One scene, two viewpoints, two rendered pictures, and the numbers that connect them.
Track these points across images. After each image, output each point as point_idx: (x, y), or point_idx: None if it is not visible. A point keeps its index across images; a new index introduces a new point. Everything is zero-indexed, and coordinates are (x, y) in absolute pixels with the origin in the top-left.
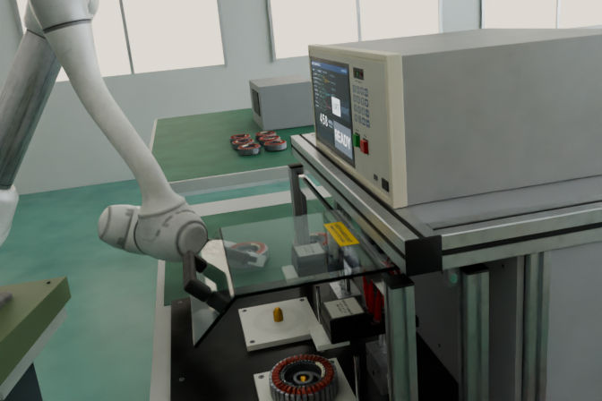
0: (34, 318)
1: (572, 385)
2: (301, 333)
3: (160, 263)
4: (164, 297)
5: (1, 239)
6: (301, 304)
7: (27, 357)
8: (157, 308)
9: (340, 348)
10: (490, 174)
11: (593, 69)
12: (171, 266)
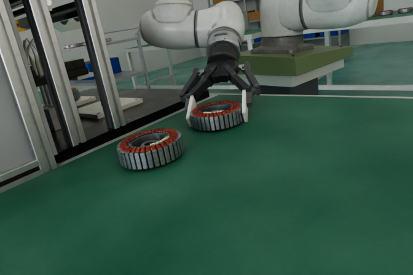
0: (252, 61)
1: None
2: (82, 107)
3: (305, 95)
4: (230, 94)
5: (319, 15)
6: (96, 112)
7: (246, 78)
8: (220, 93)
9: None
10: None
11: None
12: (286, 97)
